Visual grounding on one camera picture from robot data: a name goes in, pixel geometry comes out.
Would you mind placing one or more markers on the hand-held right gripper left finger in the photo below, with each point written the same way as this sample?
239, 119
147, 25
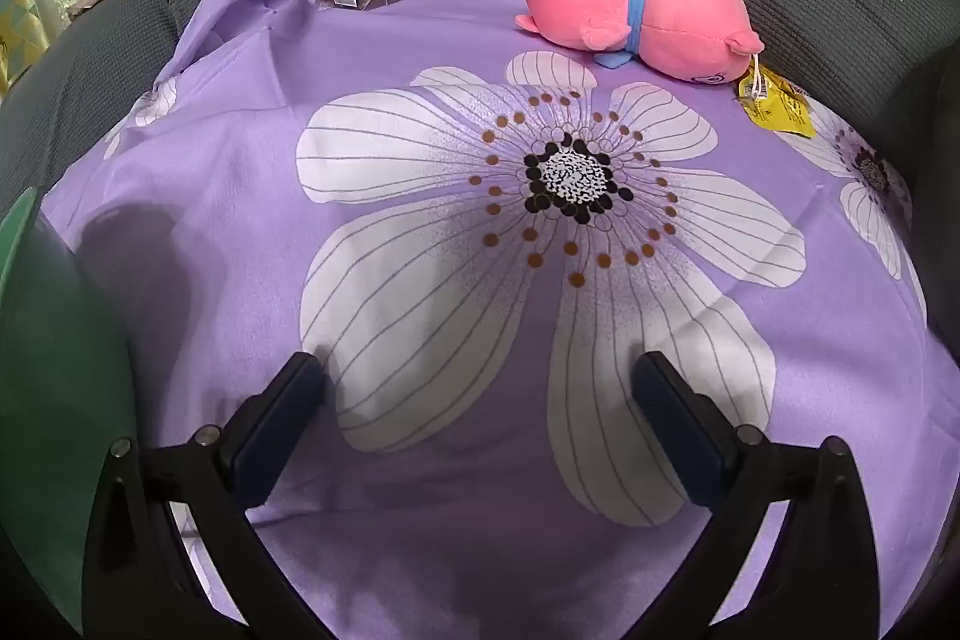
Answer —
274, 437

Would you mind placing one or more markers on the green bowl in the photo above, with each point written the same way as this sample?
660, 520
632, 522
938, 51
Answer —
52, 385

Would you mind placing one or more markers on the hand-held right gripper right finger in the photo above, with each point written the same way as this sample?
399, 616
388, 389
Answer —
675, 441

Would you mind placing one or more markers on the purple floral cloth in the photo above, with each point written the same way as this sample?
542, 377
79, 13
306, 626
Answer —
420, 48

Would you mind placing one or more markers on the yellow tag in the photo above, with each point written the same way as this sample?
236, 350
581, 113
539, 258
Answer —
776, 111

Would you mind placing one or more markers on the pink plush toy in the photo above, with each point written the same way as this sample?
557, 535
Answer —
675, 18

